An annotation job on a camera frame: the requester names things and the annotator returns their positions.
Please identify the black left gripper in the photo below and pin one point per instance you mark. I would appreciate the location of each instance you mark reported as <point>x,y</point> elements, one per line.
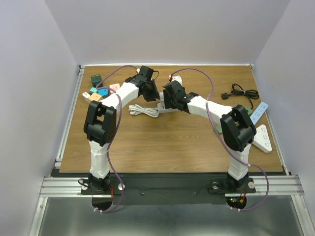
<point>155,94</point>

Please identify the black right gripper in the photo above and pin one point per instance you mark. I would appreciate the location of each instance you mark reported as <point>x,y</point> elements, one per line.
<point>168,104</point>

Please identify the pink cube adapter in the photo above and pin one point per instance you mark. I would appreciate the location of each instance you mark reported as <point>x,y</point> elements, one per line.
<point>115,86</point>

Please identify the blue square adapter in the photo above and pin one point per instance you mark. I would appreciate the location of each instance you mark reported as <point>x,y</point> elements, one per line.
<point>103,92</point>

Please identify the dark green charger plug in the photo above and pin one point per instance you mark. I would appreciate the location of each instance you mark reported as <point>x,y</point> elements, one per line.
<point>95,80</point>

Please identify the teal usb charger plug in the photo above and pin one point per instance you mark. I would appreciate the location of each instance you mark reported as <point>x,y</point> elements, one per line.
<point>93,90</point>

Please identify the orange cube adapter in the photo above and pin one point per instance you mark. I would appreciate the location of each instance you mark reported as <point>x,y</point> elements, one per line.
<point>95,97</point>

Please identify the white square adapter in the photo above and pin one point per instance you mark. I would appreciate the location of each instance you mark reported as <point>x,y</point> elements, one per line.
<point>86,95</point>

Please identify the light blue power strip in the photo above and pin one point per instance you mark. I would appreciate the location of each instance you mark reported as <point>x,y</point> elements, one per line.
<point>259,112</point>

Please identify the white triangular power strip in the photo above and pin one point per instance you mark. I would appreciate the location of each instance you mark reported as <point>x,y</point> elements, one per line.
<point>262,140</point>

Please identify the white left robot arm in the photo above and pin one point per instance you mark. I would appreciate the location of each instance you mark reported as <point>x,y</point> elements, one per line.
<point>101,120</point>

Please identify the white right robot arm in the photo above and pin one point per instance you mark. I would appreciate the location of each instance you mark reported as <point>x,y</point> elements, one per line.
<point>238,130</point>

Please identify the aluminium left side rail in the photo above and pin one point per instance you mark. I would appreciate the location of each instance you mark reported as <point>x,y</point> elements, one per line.
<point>59,156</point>

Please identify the aluminium rail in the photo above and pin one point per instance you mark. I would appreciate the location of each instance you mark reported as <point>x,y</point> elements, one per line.
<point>191,185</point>
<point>59,156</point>

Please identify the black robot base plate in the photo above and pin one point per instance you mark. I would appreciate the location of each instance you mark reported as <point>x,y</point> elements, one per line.
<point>120,198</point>

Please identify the aluminium front rail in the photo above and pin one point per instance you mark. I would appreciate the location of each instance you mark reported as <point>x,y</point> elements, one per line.
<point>191,185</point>

